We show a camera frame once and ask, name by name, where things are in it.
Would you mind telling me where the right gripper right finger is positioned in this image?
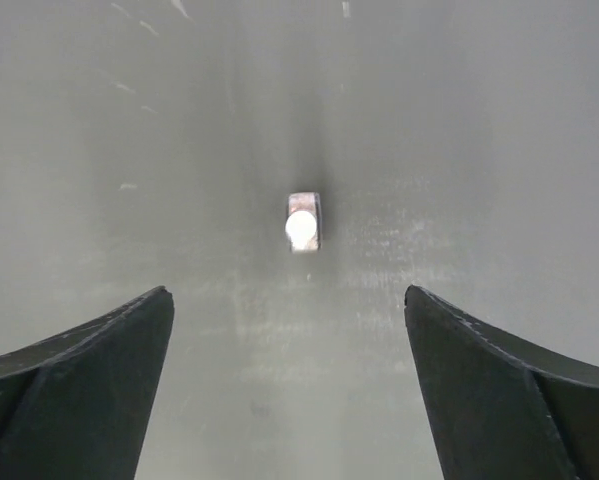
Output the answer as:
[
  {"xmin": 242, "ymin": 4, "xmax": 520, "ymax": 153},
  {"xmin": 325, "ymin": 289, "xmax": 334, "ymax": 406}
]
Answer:
[{"xmin": 404, "ymin": 285, "xmax": 599, "ymax": 479}]

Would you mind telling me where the glitter nail polish bottle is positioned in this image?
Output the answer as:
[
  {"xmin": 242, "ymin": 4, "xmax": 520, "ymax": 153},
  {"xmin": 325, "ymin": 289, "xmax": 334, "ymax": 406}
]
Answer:
[{"xmin": 285, "ymin": 192, "xmax": 322, "ymax": 254}]

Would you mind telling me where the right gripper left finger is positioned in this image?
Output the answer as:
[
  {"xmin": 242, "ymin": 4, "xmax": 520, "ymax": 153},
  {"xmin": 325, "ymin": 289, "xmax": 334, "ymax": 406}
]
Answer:
[{"xmin": 0, "ymin": 286, "xmax": 173, "ymax": 479}]

